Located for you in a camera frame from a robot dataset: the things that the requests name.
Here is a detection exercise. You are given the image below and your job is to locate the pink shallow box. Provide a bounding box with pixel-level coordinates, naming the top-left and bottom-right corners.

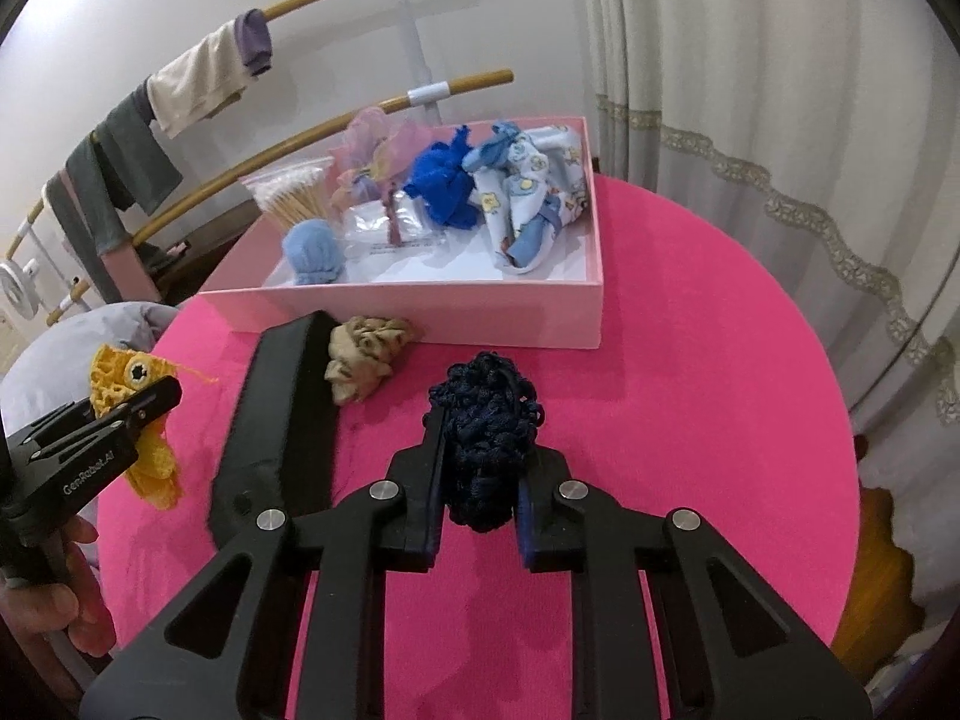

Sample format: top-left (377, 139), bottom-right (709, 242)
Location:
top-left (200, 114), bottom-right (604, 349)

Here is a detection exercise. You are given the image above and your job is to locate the leopard print scrunchie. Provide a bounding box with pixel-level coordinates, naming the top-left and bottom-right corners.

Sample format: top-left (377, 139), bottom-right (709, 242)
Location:
top-left (324, 316), bottom-right (418, 406)

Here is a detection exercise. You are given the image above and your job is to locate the pink grey hanging towel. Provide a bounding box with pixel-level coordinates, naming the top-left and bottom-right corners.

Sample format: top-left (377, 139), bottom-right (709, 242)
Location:
top-left (43, 167), bottom-right (161, 302)

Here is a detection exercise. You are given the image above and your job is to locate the cream curtain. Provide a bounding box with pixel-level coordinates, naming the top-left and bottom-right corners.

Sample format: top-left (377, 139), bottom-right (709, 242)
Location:
top-left (586, 0), bottom-right (958, 614)

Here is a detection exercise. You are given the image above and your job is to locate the small clear zip bag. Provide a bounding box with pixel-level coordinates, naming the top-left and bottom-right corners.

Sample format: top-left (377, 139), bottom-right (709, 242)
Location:
top-left (342, 190), bottom-right (439, 252)

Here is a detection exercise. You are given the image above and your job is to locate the light blue knitted ball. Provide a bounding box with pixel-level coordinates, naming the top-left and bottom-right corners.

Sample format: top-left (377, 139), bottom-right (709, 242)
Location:
top-left (281, 218), bottom-right (345, 284)

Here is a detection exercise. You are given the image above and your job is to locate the printed light blue cloth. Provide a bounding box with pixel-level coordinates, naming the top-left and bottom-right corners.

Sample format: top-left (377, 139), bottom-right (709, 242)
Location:
top-left (460, 121), bottom-right (589, 275)

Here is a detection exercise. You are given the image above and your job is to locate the yellow crochet fish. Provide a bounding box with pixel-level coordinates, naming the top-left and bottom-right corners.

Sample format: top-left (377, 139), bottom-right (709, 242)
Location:
top-left (89, 343), bottom-right (217, 511)

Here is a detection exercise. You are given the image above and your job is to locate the purple hanging cloth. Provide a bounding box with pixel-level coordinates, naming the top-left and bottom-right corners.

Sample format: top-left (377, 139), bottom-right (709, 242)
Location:
top-left (233, 8), bottom-right (274, 76)

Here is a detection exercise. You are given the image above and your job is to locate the dark navy crochet scrunchie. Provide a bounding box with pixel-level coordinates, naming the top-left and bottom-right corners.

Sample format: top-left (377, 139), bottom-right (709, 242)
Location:
top-left (428, 351), bottom-right (545, 533)

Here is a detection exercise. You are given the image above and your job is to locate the dark wooden bench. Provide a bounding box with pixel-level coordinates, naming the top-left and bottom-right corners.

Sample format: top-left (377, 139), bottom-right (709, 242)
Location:
top-left (155, 200), bottom-right (260, 305)

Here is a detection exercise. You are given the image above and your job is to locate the cream hanging cloth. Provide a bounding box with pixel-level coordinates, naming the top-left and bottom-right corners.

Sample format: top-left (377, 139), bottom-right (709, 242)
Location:
top-left (146, 21), bottom-right (252, 138)

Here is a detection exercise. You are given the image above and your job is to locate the cotton swab bag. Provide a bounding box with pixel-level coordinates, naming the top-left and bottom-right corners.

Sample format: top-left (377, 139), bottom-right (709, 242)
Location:
top-left (239, 156), bottom-right (334, 232)

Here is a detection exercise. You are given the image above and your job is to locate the pink organza pouch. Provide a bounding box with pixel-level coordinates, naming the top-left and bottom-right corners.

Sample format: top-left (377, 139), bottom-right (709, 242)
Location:
top-left (331, 107), bottom-right (433, 216)

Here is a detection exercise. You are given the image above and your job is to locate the person's left hand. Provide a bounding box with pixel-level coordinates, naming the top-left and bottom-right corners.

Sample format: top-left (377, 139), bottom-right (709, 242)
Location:
top-left (2, 517), bottom-right (117, 702)

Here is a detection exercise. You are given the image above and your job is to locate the wooden ballet barre rack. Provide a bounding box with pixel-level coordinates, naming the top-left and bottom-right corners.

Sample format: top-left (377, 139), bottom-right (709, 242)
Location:
top-left (46, 0), bottom-right (514, 325)

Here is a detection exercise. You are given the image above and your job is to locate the grey duvet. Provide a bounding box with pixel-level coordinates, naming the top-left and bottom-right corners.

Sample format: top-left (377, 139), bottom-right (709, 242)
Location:
top-left (2, 301), bottom-right (179, 436)

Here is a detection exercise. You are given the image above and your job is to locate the dark grey hanging towel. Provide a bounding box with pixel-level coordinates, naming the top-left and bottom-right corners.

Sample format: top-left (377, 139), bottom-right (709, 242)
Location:
top-left (65, 82), bottom-right (182, 255)

